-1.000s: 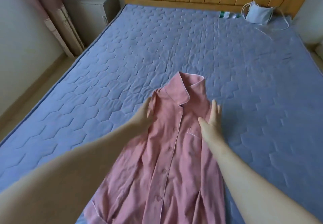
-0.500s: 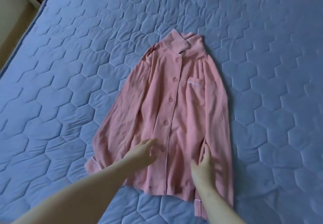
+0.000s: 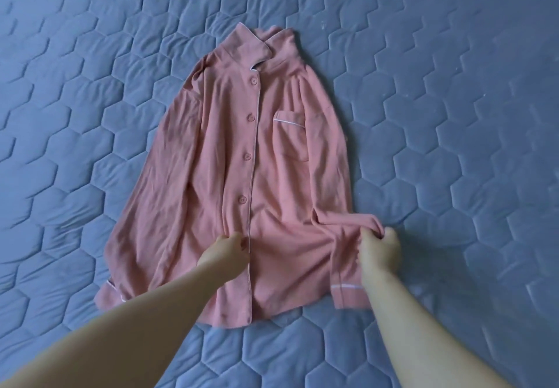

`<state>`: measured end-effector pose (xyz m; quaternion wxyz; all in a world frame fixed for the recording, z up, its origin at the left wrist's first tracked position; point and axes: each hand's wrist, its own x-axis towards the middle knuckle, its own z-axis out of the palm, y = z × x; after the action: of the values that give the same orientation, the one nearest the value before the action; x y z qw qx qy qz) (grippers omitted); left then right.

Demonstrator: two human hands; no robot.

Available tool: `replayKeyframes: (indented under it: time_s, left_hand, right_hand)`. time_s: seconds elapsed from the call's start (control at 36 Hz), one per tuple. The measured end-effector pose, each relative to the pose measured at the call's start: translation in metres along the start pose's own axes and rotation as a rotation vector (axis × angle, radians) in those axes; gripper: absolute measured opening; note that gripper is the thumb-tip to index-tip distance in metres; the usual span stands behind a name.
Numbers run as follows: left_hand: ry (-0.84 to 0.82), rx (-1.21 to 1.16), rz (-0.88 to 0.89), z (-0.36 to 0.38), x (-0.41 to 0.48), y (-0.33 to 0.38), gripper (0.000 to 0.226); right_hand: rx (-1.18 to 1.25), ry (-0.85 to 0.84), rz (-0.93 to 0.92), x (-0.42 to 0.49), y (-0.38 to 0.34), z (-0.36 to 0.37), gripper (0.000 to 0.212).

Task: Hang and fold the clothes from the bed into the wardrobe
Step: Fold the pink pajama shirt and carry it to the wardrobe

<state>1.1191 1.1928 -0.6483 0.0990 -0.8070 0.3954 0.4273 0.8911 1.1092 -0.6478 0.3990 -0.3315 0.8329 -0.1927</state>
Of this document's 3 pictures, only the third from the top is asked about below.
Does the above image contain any person's right hand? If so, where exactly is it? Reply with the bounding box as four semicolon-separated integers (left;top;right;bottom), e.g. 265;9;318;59
358;225;405;281

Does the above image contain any person's left hand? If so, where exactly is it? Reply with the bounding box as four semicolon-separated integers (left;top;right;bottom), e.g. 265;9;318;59
196;231;251;284

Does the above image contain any pink pajama shirt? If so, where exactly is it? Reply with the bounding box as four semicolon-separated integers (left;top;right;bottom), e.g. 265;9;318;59
94;22;386;329

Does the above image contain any blue quilted mattress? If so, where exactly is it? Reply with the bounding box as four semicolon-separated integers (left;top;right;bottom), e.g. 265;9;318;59
0;0;559;388

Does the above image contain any person's right forearm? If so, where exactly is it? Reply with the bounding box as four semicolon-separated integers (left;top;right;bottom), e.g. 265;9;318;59
362;265;514;388

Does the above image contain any person's left forearm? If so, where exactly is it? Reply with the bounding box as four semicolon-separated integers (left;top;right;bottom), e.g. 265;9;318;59
0;265;227;388

